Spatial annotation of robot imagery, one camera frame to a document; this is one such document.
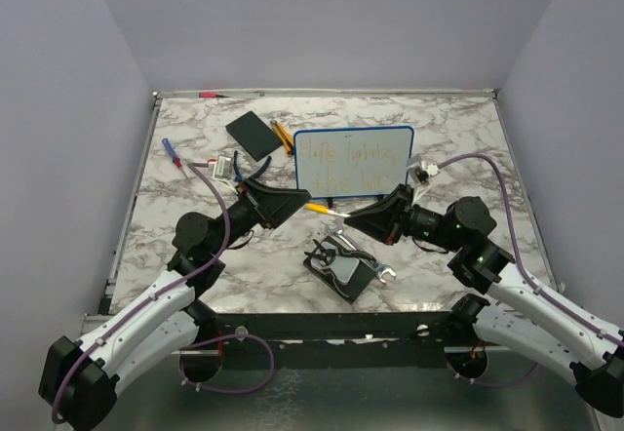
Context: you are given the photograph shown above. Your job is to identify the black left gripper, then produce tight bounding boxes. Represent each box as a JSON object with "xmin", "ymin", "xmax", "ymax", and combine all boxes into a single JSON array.
[{"xmin": 211, "ymin": 176, "xmax": 311, "ymax": 256}]

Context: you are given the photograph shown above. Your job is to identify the blue red screwdriver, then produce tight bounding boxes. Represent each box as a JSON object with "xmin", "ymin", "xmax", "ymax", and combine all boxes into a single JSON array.
[{"xmin": 162, "ymin": 138, "xmax": 188, "ymax": 178}]

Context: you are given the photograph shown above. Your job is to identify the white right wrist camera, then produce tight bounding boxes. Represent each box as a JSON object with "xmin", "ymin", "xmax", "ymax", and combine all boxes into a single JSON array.
[{"xmin": 407, "ymin": 155, "xmax": 440, "ymax": 204}]

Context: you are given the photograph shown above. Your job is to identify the yellow marker cap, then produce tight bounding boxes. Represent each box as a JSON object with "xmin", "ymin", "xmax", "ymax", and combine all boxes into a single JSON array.
[{"xmin": 305, "ymin": 203, "xmax": 329, "ymax": 214}]

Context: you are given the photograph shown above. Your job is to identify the chrome combination wrench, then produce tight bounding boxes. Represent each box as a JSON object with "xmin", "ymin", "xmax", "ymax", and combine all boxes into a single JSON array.
[{"xmin": 325, "ymin": 223, "xmax": 396, "ymax": 285}]

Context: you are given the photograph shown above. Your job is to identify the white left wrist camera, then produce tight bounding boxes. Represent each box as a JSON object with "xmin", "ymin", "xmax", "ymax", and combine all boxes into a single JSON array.
[{"xmin": 207, "ymin": 154, "xmax": 235, "ymax": 189}]

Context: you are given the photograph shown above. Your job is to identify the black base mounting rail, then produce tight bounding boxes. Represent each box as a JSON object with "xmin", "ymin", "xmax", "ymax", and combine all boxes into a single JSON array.
[{"xmin": 155, "ymin": 306, "xmax": 508, "ymax": 372}]

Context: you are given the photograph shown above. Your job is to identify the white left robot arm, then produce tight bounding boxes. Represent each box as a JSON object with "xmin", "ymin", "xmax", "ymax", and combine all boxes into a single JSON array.
[{"xmin": 38, "ymin": 177, "xmax": 311, "ymax": 430}]

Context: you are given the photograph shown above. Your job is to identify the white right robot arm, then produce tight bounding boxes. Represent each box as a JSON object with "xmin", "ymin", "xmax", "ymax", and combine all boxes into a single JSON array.
[{"xmin": 344, "ymin": 184, "xmax": 623, "ymax": 418}]

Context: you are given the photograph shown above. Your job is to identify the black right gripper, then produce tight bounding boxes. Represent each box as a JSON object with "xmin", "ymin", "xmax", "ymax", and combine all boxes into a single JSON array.
[{"xmin": 345, "ymin": 182, "xmax": 464, "ymax": 252}]

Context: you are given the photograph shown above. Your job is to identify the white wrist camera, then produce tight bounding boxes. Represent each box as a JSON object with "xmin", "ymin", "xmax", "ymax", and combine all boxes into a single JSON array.
[
  {"xmin": 207, "ymin": 154, "xmax": 235, "ymax": 189},
  {"xmin": 407, "ymin": 155, "xmax": 440, "ymax": 204}
]

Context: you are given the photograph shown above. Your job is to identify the black flat box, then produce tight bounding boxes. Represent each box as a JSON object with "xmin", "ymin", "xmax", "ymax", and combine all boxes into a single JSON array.
[{"xmin": 225, "ymin": 111, "xmax": 282, "ymax": 162}]

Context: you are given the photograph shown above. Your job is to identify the blue handled cutting pliers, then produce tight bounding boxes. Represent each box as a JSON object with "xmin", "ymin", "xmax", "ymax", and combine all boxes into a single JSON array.
[{"xmin": 232, "ymin": 150, "xmax": 273, "ymax": 183}]

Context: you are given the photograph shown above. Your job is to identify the blue framed whiteboard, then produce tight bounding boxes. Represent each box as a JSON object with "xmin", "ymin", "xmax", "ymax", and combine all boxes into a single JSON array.
[{"xmin": 293, "ymin": 125, "xmax": 415, "ymax": 200}]

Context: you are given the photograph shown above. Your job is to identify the red marker on rail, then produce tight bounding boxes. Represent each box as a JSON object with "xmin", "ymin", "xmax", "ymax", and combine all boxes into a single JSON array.
[{"xmin": 198, "ymin": 92, "xmax": 229, "ymax": 98}]

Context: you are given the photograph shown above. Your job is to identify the yellow pencil behind whiteboard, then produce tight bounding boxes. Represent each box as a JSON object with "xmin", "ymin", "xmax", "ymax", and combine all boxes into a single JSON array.
[{"xmin": 270, "ymin": 120, "xmax": 294, "ymax": 157}]

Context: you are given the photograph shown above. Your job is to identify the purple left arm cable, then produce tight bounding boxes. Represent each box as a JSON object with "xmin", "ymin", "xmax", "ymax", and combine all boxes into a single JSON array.
[{"xmin": 51, "ymin": 160, "xmax": 277, "ymax": 425}]

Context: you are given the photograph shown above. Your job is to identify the yellow capped white marker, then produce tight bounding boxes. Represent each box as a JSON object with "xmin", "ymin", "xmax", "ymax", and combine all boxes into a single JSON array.
[{"xmin": 313, "ymin": 207, "xmax": 350, "ymax": 218}]

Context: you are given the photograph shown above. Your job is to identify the black grey wire stripper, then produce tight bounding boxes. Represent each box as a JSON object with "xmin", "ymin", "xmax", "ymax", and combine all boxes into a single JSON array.
[{"xmin": 303, "ymin": 236, "xmax": 380, "ymax": 303}]

